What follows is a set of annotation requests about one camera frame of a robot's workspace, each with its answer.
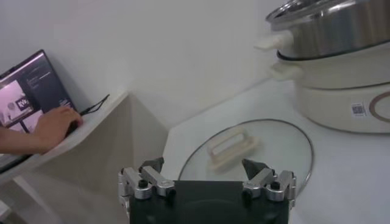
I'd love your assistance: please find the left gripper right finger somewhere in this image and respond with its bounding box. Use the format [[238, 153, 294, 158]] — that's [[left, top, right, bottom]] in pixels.
[[241, 158, 297, 211]]

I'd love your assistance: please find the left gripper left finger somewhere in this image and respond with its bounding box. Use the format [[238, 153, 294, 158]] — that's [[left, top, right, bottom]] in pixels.
[[118, 156, 177, 211]]

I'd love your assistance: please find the glass lid with cream handle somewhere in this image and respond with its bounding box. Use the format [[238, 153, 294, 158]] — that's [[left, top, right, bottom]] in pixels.
[[178, 118, 314, 195]]

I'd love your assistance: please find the black computer mouse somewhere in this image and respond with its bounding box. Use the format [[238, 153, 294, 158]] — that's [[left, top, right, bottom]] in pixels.
[[65, 120, 82, 138]]

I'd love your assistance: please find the person's bare forearm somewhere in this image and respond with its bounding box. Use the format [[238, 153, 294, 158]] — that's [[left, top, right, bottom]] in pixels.
[[0, 126, 40, 155]]

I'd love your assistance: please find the person's bare hand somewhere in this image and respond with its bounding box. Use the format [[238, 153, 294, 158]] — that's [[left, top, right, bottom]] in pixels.
[[32, 106, 83, 155]]

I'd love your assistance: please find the white side table with mouse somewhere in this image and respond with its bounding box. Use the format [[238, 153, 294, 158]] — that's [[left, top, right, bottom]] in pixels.
[[0, 91, 168, 224]]

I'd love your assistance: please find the cream electric cooker base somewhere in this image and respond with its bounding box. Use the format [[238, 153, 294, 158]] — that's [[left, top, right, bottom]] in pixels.
[[269, 42, 390, 135]]

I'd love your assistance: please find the black laptop with dark screen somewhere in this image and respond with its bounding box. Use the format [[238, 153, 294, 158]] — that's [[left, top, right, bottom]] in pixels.
[[0, 49, 77, 174]]

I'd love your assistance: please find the black laptop cable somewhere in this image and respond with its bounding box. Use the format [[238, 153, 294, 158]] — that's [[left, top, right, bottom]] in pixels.
[[79, 94, 110, 116]]

